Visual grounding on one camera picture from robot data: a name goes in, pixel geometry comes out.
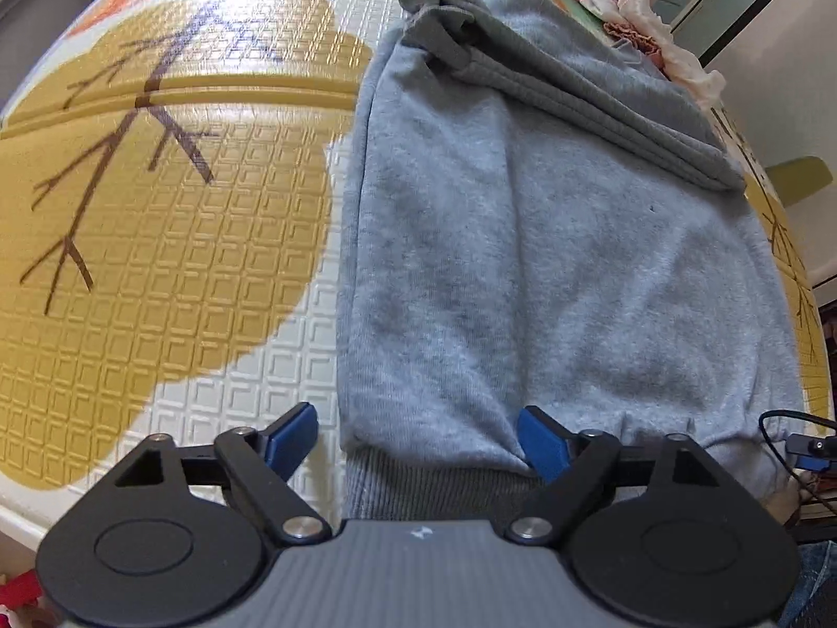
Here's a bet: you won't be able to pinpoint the pink ruffled cloth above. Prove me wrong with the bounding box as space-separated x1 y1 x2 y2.
600 18 669 71

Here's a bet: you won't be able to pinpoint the person's leg in jeans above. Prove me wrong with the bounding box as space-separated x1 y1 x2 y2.
777 538 837 628

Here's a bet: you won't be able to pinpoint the black cable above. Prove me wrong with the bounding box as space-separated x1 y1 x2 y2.
757 407 837 519

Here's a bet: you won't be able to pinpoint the red object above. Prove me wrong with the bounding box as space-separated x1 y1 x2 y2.
0 568 41 628

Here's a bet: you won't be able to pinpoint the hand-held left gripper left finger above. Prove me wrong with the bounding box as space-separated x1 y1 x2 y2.
114 402 332 545

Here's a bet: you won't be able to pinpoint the colourful foam play mat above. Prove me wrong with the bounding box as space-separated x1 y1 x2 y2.
0 0 833 565

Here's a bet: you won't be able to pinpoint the grey sweatshirt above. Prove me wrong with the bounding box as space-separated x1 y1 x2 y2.
335 0 807 522

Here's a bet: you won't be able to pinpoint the green chair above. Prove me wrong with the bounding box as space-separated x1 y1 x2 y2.
764 155 836 208

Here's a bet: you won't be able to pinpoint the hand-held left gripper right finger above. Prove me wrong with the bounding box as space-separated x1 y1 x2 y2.
506 404 728 546

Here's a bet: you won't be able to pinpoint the white printed baby clothes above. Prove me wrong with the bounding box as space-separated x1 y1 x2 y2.
574 0 728 107

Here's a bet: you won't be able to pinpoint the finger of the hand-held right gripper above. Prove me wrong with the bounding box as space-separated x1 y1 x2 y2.
785 433 837 472

